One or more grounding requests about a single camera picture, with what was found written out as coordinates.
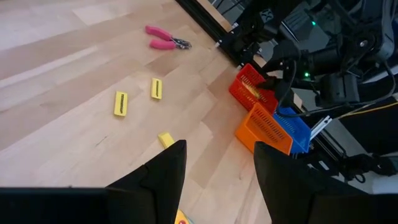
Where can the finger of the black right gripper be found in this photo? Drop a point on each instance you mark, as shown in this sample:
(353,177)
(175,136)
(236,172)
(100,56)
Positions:
(284,91)
(270,83)

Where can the orange plastic basket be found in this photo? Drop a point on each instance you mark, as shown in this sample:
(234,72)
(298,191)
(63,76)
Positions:
(264,130)

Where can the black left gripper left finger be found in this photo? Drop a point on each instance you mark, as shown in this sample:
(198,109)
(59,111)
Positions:
(155,193)

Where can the silver aluminium bracket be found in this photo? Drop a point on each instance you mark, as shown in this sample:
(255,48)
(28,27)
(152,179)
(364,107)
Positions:
(320,126)

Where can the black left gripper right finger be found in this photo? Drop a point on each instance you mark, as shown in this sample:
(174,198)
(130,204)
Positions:
(295,193)

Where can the blue plastic basket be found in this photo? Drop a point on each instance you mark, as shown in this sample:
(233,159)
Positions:
(295,127)

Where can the yellow eraser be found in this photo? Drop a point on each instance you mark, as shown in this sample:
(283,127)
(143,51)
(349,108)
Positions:
(166,139)
(154,88)
(117,104)
(253,91)

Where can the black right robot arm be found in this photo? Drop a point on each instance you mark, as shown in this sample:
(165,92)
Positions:
(342,31)

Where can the red plastic basket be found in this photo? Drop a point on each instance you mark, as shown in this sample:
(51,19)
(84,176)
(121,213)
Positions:
(241,90)

